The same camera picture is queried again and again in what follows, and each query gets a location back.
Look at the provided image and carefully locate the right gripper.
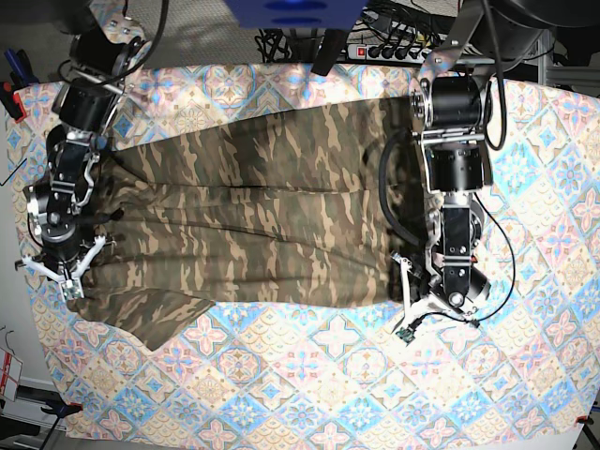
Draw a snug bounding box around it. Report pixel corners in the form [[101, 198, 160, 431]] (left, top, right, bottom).
[[41, 229, 94, 277]]

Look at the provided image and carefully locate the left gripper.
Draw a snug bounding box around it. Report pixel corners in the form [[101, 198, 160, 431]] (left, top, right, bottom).
[[408, 255, 449, 307]]

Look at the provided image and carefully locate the camouflage T-shirt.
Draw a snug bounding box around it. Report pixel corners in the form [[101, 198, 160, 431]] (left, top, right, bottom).
[[67, 97, 427, 350]]

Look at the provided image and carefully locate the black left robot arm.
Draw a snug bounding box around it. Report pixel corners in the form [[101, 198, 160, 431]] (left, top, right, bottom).
[[410, 1, 548, 314]]

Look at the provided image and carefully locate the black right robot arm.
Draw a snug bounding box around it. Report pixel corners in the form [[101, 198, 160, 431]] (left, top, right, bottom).
[[15, 1, 147, 282]]

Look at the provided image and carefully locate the red white paper tag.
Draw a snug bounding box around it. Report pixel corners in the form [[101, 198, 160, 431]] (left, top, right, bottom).
[[0, 348, 23, 401]]

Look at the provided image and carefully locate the blue clamp bottom left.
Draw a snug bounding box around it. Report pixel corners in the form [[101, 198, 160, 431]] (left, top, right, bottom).
[[40, 400, 83, 431]]

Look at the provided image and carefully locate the red black clamp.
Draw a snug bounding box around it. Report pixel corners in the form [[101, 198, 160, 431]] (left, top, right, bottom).
[[1, 82, 27, 124]]

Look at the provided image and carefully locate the patterned tile tablecloth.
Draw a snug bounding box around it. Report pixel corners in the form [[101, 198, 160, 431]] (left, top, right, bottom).
[[12, 82, 599, 449]]

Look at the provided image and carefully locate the white power strip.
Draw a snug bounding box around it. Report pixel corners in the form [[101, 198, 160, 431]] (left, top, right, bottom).
[[346, 43, 431, 65]]

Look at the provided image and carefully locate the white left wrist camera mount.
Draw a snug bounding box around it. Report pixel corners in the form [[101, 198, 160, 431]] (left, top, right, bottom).
[[391, 252, 490, 345]]

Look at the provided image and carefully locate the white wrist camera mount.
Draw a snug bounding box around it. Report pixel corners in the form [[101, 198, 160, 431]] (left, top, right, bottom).
[[14, 234, 113, 302], [391, 252, 490, 345]]

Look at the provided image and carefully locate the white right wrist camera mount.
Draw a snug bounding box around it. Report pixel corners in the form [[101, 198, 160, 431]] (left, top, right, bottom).
[[14, 234, 113, 302]]

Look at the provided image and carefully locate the black thick cable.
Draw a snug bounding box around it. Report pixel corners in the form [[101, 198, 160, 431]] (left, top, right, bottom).
[[378, 128, 428, 248]]

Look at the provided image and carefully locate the blue handled clamp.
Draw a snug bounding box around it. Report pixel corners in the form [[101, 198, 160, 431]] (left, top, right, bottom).
[[4, 49, 39, 88]]

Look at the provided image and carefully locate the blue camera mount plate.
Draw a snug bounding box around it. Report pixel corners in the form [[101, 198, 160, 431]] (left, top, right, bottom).
[[225, 0, 368, 29]]

